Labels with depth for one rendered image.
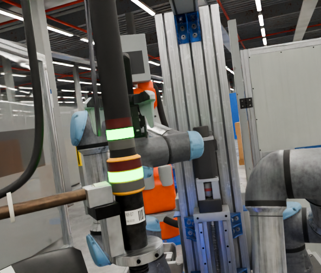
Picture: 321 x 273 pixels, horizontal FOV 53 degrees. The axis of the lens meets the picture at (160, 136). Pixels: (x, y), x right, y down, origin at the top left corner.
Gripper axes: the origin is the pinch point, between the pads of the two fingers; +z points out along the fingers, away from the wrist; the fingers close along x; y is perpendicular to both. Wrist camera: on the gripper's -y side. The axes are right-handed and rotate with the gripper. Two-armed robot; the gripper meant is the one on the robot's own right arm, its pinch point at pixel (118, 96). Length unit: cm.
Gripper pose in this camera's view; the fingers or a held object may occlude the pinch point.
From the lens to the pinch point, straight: 49.1
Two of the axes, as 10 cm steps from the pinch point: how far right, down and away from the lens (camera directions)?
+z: 0.5, 0.5, -10.0
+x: -9.9, 1.3, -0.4
